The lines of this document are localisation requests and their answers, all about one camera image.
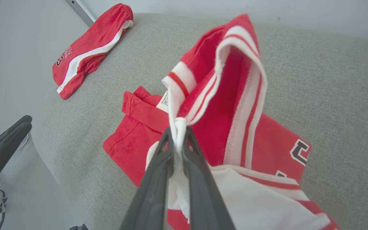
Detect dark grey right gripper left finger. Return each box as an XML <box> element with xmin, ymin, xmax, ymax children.
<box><xmin>120</xmin><ymin>127</ymin><xmax>175</xmax><ymax>230</ymax></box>

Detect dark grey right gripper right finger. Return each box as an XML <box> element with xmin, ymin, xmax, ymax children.
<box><xmin>182</xmin><ymin>126</ymin><xmax>235</xmax><ymax>230</ymax></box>

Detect red white jersey shirt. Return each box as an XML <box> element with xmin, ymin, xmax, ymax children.
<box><xmin>103</xmin><ymin>14</ymin><xmax>339</xmax><ymax>230</ymax></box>

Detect red white shorts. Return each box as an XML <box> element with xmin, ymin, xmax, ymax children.
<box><xmin>52</xmin><ymin>3</ymin><xmax>134</xmax><ymax>100</ymax></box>

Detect grey fabric sofa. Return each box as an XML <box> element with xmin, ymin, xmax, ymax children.
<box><xmin>31</xmin><ymin>13</ymin><xmax>368</xmax><ymax>230</ymax></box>

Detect grey metal wall rail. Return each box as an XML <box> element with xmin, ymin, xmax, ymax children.
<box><xmin>65</xmin><ymin>0</ymin><xmax>96</xmax><ymax>27</ymax></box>

